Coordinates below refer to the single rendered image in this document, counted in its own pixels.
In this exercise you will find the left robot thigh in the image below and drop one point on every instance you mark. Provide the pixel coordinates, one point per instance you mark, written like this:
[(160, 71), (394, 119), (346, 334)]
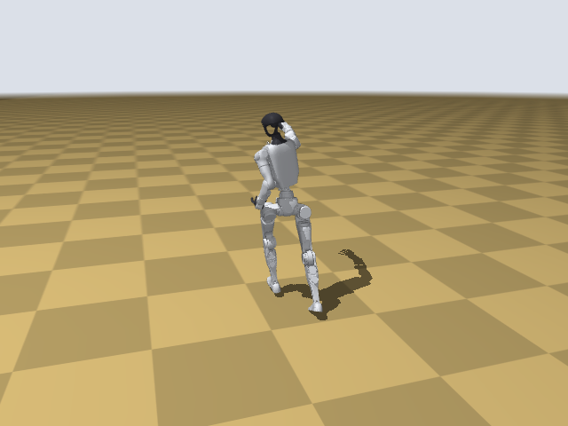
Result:
[(268, 215)]

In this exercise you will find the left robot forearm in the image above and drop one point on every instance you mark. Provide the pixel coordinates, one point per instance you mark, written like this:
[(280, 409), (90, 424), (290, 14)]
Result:
[(263, 196)]

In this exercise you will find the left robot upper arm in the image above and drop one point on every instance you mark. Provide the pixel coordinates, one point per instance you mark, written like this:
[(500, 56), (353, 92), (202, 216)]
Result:
[(261, 160)]

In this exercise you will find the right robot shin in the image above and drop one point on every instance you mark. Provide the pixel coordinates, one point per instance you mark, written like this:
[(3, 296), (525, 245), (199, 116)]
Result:
[(312, 277)]

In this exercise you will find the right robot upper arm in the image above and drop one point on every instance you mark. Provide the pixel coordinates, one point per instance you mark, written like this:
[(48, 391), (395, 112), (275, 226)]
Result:
[(291, 135)]

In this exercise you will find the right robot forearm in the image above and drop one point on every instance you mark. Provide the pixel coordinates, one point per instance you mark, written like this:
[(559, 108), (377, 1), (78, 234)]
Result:
[(286, 128)]

